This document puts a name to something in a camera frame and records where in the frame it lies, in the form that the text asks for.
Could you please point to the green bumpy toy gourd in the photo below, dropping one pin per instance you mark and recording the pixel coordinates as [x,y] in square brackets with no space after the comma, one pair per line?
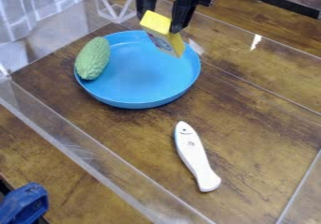
[93,58]

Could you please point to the black bar in background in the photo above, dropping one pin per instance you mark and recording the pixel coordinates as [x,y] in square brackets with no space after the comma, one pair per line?
[293,7]

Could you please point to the blue clamp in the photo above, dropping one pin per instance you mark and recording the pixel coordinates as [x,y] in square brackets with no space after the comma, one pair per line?
[24,205]

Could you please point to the clear acrylic enclosure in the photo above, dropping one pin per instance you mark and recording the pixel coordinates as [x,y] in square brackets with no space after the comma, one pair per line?
[107,161]

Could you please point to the yellow toy brick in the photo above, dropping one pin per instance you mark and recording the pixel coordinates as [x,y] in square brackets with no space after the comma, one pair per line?
[157,25]

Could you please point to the white checked curtain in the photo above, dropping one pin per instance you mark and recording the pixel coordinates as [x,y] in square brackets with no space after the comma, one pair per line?
[22,14]

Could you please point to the blue round tray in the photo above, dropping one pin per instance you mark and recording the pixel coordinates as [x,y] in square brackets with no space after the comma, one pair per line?
[142,77]

